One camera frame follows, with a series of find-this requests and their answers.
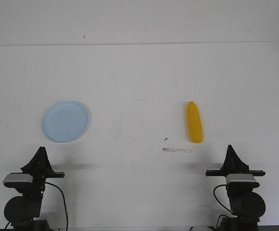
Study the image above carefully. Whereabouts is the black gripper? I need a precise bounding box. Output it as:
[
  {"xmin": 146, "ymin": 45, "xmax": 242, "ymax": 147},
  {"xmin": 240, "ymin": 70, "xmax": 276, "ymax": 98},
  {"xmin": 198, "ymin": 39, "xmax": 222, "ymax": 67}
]
[
  {"xmin": 205, "ymin": 144, "xmax": 265, "ymax": 176},
  {"xmin": 13, "ymin": 147, "xmax": 65, "ymax": 193}
]

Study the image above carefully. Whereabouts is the yellow corn cob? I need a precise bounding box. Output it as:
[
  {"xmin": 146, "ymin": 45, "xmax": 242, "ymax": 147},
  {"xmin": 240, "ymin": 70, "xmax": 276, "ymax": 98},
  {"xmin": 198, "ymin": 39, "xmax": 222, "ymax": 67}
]
[{"xmin": 186, "ymin": 101, "xmax": 203, "ymax": 143}]

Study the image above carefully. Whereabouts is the light blue round plate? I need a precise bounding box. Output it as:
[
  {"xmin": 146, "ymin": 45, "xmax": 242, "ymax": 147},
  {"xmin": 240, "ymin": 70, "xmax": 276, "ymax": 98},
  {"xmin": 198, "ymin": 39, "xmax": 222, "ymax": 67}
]
[{"xmin": 41, "ymin": 101, "xmax": 90, "ymax": 143}]

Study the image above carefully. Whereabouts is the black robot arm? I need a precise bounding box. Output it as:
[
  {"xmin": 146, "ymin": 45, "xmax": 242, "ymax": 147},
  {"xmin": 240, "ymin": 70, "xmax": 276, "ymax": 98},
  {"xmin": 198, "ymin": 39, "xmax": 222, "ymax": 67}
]
[
  {"xmin": 205, "ymin": 145, "xmax": 266, "ymax": 231},
  {"xmin": 3, "ymin": 147, "xmax": 65, "ymax": 231}
]

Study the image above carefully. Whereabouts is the clear tape strip horizontal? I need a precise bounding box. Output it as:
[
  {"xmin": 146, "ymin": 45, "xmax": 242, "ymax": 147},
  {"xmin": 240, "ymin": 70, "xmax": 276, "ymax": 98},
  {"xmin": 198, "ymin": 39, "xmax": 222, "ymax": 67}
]
[{"xmin": 162, "ymin": 148, "xmax": 192, "ymax": 154}]

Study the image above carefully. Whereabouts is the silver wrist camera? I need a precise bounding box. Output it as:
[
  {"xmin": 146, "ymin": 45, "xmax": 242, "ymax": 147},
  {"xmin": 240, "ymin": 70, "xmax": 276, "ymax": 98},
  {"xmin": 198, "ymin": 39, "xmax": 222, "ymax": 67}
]
[
  {"xmin": 225, "ymin": 174, "xmax": 260, "ymax": 188},
  {"xmin": 3, "ymin": 173, "xmax": 33, "ymax": 188}
]

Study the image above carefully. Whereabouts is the left black cable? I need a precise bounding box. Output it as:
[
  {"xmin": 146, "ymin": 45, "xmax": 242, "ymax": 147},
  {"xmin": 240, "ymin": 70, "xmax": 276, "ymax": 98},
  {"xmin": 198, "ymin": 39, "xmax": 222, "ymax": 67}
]
[{"xmin": 44, "ymin": 182, "xmax": 69, "ymax": 231}]

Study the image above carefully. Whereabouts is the black cable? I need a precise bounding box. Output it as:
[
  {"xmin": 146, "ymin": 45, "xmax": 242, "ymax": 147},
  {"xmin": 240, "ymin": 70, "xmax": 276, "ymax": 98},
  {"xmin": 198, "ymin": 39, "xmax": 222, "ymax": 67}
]
[
  {"xmin": 44, "ymin": 182, "xmax": 69, "ymax": 231},
  {"xmin": 213, "ymin": 184, "xmax": 234, "ymax": 213}
]

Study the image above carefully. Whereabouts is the right black cable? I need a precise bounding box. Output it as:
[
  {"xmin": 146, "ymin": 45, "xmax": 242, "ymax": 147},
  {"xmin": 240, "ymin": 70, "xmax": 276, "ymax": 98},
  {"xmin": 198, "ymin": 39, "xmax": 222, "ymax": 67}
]
[{"xmin": 213, "ymin": 184, "xmax": 234, "ymax": 213}]

